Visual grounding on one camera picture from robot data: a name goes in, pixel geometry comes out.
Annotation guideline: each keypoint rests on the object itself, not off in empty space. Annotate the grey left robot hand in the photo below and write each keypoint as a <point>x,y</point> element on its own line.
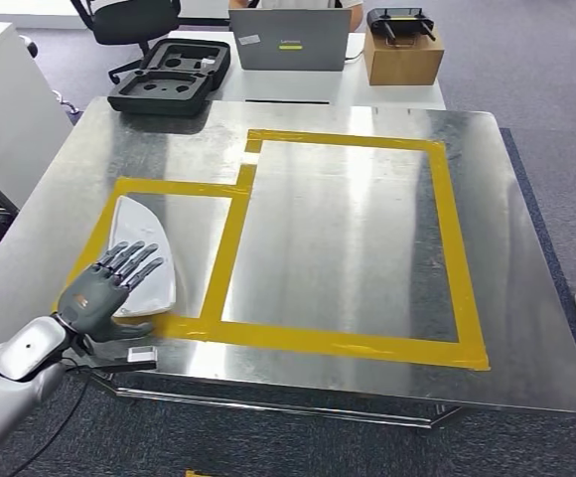
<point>94,299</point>

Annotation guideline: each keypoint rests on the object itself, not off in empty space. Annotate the white curved plastic car part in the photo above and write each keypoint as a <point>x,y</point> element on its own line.
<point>143,224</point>

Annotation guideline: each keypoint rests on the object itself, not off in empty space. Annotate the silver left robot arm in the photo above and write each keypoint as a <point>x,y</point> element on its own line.
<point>0,388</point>

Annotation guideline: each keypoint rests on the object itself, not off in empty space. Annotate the yellow tape outline on workbench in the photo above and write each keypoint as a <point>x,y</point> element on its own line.
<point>318,342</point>

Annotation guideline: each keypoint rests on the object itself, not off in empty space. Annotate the steel workbench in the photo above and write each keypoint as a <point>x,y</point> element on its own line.
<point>343,250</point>

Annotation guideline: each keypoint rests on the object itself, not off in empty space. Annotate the black foam case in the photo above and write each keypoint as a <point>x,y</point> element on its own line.
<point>168,92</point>

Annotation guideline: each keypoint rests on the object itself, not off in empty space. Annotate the small white block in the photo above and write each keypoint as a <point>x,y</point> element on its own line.
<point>208,63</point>

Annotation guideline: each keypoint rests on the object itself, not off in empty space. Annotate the black office chair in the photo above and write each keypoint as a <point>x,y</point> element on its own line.
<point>129,20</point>

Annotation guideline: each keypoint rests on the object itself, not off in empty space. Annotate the grey laptop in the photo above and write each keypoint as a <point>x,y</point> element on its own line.
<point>291,39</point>

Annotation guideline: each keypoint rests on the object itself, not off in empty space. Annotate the brown cardboard box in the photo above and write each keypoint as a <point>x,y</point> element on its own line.
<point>402,62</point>

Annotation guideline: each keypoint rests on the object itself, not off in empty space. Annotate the black device with antennas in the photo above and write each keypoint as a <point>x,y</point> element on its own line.
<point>399,16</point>

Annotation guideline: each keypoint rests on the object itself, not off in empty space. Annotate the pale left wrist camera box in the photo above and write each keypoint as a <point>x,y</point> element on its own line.
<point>141,353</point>

